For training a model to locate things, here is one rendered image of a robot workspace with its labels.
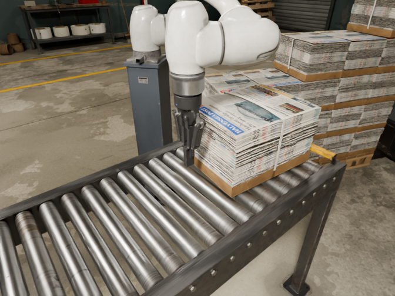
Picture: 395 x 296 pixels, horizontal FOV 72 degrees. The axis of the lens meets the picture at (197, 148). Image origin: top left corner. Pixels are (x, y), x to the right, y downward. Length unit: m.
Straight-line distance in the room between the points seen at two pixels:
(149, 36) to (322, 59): 1.06
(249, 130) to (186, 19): 0.34
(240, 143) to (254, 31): 0.28
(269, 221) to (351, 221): 1.37
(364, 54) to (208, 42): 1.60
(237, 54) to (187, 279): 0.54
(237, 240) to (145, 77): 1.10
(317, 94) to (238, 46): 1.38
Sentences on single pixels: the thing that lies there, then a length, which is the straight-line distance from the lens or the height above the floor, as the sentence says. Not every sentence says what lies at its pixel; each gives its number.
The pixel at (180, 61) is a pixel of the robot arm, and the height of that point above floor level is 1.23.
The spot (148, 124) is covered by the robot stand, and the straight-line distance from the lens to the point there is 1.71.
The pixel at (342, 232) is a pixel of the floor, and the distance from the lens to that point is 2.07.
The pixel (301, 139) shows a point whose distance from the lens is 1.00.
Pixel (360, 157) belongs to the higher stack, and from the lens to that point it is 2.68.
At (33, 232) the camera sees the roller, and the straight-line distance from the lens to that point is 0.90.
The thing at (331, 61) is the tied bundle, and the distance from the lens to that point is 1.99.
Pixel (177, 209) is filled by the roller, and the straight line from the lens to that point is 0.85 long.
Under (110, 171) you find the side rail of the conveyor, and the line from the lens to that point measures 1.04.
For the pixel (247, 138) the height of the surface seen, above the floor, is 1.01.
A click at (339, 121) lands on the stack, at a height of 0.49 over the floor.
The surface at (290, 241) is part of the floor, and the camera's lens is 1.88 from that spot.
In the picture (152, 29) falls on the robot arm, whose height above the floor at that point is 1.17.
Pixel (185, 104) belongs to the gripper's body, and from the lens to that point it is 0.71.
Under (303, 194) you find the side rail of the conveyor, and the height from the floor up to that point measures 0.80.
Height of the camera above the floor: 1.39
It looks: 32 degrees down
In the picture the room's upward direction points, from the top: straight up
